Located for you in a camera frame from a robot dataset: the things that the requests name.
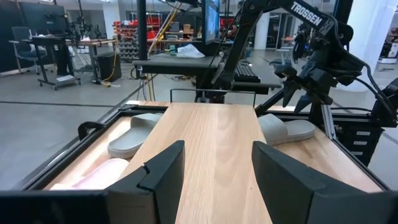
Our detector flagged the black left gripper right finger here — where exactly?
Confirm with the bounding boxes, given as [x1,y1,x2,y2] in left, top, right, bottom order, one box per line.
[251,141,398,224]

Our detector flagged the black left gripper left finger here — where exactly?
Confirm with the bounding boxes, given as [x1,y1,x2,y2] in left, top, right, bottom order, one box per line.
[0,139,187,224]

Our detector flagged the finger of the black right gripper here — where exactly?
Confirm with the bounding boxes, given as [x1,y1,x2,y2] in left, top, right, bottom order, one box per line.
[275,64,301,108]
[294,92,321,114]

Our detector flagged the grey slide sandal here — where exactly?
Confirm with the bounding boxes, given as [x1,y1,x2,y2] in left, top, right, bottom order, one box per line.
[107,113,164,159]
[257,113,317,146]

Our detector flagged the pink slide sandal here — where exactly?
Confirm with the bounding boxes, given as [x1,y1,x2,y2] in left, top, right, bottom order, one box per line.
[49,157,130,190]

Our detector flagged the grey keyboard desk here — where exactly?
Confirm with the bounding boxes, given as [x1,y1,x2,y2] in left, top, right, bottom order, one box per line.
[229,57,285,96]

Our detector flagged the black keyboard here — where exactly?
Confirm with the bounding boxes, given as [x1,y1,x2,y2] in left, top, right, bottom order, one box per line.
[233,61,262,84]

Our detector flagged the white building column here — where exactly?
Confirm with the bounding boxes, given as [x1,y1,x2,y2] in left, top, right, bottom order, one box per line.
[337,0,398,93]

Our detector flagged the black drawer unit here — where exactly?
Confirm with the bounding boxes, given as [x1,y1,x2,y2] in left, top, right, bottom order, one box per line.
[334,123,386,167]

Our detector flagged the computer monitor blue screen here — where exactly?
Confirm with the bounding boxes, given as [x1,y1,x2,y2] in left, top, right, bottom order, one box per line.
[201,0,222,47]

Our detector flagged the white plastic bag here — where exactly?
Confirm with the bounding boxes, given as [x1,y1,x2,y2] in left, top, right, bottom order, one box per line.
[176,43,206,59]

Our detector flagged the black desk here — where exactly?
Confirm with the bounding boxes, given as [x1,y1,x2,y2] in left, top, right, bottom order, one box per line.
[132,55,224,77]

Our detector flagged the black bin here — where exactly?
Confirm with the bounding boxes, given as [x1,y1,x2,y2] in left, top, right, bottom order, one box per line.
[95,51,123,83]

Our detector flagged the yellow diagonal pole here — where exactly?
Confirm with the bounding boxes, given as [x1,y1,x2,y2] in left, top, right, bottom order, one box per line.
[148,2,183,55]

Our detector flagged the red parts shelving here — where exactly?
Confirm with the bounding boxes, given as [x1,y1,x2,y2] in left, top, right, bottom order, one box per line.
[113,19,140,62]

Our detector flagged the black desk pole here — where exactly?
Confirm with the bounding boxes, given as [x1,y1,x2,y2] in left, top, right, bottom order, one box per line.
[136,0,149,62]

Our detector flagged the wooden workbench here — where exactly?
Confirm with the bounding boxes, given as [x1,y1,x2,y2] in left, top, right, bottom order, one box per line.
[67,37,118,84]

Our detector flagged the black rolling cart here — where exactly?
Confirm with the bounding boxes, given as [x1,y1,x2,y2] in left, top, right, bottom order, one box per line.
[30,34,82,91]

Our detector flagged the black office chair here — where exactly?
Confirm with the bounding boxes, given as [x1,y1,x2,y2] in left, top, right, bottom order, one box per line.
[8,26,48,75]

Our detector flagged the black partition panel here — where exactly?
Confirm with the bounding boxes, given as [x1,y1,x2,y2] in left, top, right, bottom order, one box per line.
[0,0,68,74]

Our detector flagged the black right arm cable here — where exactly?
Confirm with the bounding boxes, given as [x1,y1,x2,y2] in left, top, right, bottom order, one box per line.
[354,62,389,108]

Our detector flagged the wooden shelf black metal frame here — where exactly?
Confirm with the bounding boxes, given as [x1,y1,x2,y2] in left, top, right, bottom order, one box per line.
[120,88,274,224]

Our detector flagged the black frame clamp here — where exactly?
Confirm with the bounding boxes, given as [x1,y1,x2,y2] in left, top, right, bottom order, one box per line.
[77,121,106,141]

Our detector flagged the yellow cable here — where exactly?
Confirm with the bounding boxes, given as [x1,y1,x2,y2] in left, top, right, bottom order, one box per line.
[145,73,155,102]
[101,46,121,88]

